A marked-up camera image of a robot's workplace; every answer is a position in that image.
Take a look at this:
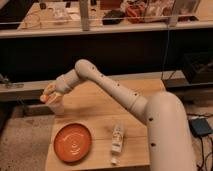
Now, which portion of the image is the orange plate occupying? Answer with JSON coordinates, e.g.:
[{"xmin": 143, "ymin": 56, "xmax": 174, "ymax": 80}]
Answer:
[{"xmin": 53, "ymin": 123, "xmax": 92, "ymax": 163}]

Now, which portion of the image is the dark blue device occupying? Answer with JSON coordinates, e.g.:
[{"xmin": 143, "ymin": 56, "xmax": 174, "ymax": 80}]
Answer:
[{"xmin": 189, "ymin": 118, "xmax": 213, "ymax": 137}]

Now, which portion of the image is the black box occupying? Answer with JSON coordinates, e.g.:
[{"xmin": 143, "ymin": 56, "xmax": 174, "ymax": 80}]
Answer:
[{"xmin": 182, "ymin": 52, "xmax": 213, "ymax": 83}]

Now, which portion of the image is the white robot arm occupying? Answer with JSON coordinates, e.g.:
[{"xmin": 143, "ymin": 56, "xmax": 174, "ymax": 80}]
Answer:
[{"xmin": 40, "ymin": 59, "xmax": 197, "ymax": 171}]

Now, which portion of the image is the black hanging cable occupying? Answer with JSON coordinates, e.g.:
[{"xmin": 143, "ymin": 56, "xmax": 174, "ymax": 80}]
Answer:
[{"xmin": 161, "ymin": 24, "xmax": 171, "ymax": 81}]

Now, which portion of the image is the wooden table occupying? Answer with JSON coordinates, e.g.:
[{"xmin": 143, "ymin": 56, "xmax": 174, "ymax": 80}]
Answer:
[{"xmin": 44, "ymin": 78, "xmax": 168, "ymax": 171}]

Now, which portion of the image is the small clear plastic bottle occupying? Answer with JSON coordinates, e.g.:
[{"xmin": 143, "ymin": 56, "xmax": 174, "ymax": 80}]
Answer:
[{"xmin": 111, "ymin": 124, "xmax": 124, "ymax": 165}]

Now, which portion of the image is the back workbench shelf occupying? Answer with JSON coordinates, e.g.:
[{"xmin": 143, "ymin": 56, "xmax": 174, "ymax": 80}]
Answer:
[{"xmin": 0, "ymin": 0, "xmax": 213, "ymax": 39}]

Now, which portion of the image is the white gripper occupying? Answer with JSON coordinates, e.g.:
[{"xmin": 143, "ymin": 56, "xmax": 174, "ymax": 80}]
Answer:
[{"xmin": 44, "ymin": 76, "xmax": 71, "ymax": 98}]

